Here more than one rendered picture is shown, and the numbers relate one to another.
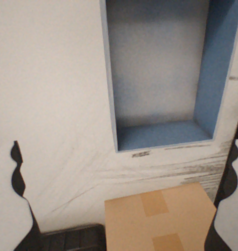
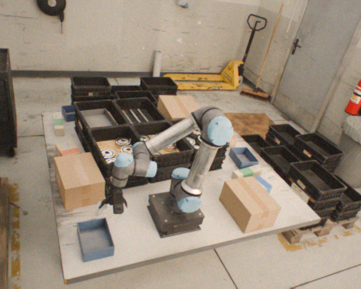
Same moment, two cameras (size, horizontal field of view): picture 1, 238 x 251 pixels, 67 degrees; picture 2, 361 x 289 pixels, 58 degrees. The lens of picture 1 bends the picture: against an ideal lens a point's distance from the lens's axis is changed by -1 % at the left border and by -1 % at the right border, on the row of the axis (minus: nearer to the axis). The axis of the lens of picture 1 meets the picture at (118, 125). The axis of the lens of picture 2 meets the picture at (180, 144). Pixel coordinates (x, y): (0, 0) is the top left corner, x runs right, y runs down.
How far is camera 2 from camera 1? 155 cm
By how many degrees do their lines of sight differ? 37
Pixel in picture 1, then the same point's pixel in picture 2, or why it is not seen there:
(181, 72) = (86, 242)
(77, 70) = (117, 239)
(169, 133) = (88, 224)
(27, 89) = (130, 233)
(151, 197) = (86, 203)
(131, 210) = (94, 199)
